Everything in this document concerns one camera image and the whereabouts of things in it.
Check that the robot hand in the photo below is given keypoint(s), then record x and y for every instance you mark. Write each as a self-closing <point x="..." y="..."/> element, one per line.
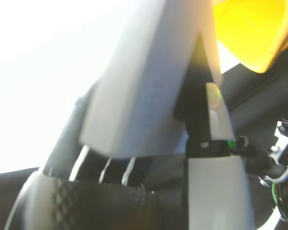
<point x="216" y="191"/>

